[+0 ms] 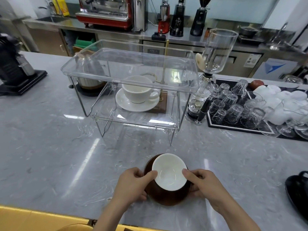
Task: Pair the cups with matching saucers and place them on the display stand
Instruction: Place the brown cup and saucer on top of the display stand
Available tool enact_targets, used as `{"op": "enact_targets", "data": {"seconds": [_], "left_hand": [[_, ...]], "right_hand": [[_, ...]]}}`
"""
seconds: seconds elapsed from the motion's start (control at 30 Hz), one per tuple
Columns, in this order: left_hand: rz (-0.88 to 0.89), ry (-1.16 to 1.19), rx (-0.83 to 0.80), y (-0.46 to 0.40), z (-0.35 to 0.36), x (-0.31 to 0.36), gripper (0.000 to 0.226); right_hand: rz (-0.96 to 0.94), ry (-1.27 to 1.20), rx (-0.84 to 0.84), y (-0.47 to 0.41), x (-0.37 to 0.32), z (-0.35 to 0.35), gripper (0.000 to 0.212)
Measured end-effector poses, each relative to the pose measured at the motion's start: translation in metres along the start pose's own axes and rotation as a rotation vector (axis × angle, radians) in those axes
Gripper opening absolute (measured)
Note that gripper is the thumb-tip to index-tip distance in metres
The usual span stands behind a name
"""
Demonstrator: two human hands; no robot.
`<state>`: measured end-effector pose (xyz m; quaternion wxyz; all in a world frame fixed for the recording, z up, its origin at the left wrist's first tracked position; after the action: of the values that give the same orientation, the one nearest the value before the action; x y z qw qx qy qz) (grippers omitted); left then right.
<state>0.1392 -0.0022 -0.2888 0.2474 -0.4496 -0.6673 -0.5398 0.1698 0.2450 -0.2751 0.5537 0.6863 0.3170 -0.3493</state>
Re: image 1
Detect tan wooden stool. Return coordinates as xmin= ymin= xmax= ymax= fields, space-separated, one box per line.
xmin=54 ymin=223 xmax=94 ymax=231

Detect red espresso machine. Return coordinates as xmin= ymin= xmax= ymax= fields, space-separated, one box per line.
xmin=75 ymin=0 xmax=133 ymax=31

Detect black tamping station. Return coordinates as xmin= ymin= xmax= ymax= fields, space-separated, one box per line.
xmin=151 ymin=29 xmax=167 ymax=41

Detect cluster of white ceramic cups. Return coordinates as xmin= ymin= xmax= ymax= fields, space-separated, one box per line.
xmin=252 ymin=84 xmax=308 ymax=125

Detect black cooking pot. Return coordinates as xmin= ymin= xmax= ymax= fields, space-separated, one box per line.
xmin=237 ymin=25 xmax=261 ymax=38

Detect wooden brass pour-over stand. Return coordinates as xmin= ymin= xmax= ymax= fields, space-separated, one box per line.
xmin=144 ymin=39 xmax=170 ymax=115

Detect red-brown clay teapot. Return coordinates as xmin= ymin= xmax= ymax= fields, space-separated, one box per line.
xmin=248 ymin=80 xmax=263 ymax=90

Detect black induction cooker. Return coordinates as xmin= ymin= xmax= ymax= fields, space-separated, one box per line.
xmin=237 ymin=35 xmax=265 ymax=45

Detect bamboo stirring paddle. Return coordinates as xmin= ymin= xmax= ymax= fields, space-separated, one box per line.
xmin=195 ymin=53 xmax=205 ymax=69

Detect cluster of clear stemmed glasses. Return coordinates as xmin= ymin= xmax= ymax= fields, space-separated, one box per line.
xmin=277 ymin=110 xmax=308 ymax=140

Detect black coffee cup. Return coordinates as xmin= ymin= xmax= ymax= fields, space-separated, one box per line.
xmin=297 ymin=170 xmax=308 ymax=190

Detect glass siphon coffee maker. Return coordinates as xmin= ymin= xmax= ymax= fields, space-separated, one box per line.
xmin=185 ymin=28 xmax=239 ymax=125

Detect white-bordered black bar mat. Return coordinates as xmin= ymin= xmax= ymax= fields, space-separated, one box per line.
xmin=206 ymin=79 xmax=276 ymax=135

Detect black grinder clear hopper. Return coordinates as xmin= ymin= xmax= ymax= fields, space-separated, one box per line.
xmin=169 ymin=0 xmax=186 ymax=38

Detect black grinder with tray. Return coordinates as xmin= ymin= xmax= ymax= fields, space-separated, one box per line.
xmin=0 ymin=33 xmax=48 ymax=97

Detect steel water boiler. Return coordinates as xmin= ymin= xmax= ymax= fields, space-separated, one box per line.
xmin=132 ymin=0 xmax=149 ymax=31

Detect red coffee grinder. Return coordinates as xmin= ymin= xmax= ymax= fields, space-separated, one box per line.
xmin=158 ymin=0 xmax=171 ymax=34

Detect cluster of clear glass tumblers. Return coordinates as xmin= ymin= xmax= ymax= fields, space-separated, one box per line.
xmin=208 ymin=79 xmax=266 ymax=130

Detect white saucer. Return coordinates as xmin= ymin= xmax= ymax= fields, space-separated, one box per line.
xmin=115 ymin=88 xmax=160 ymax=113

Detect black grinder dark hopper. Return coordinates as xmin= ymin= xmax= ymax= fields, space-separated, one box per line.
xmin=189 ymin=0 xmax=213 ymax=36

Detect large clear wine glass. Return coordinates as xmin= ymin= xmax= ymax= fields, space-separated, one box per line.
xmin=283 ymin=75 xmax=304 ymax=84

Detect large clear glass pitcher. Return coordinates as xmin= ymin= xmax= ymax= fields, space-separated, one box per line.
xmin=261 ymin=101 xmax=306 ymax=137

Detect small clear glass pitcher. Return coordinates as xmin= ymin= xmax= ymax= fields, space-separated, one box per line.
xmin=243 ymin=91 xmax=266 ymax=111

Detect brown coffee cup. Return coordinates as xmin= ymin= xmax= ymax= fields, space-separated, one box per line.
xmin=151 ymin=153 xmax=192 ymax=192

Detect black saucer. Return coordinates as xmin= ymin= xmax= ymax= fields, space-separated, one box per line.
xmin=285 ymin=175 xmax=308 ymax=220

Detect stainless steel cabinet unit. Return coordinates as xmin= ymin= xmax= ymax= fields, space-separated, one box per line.
xmin=23 ymin=18 xmax=308 ymax=79

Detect yellow plastic bottle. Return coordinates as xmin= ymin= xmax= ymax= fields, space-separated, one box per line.
xmin=52 ymin=0 xmax=70 ymax=16

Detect clear acrylic two-tier shelf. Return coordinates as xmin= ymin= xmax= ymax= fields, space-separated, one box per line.
xmin=60 ymin=39 xmax=200 ymax=146

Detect white appliance blue logo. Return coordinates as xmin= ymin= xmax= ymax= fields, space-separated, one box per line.
xmin=252 ymin=57 xmax=303 ymax=81

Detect white coffee cup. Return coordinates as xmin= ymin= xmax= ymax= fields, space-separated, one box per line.
xmin=121 ymin=75 xmax=160 ymax=104

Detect person's left forearm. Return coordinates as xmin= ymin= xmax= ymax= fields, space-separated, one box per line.
xmin=92 ymin=198 xmax=135 ymax=231

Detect person's right hand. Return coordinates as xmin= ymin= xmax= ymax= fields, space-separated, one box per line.
xmin=182 ymin=168 xmax=231 ymax=212

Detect steel gooseneck kettle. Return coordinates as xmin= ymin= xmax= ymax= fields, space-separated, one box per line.
xmin=74 ymin=49 xmax=107 ymax=90

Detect steel sink faucet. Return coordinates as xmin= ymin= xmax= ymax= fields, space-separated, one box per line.
xmin=269 ymin=22 xmax=289 ymax=51

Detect brown saucer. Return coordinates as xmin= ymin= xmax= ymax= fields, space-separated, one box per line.
xmin=143 ymin=154 xmax=192 ymax=207

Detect person's left hand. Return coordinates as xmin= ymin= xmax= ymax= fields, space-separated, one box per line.
xmin=113 ymin=167 xmax=158 ymax=207

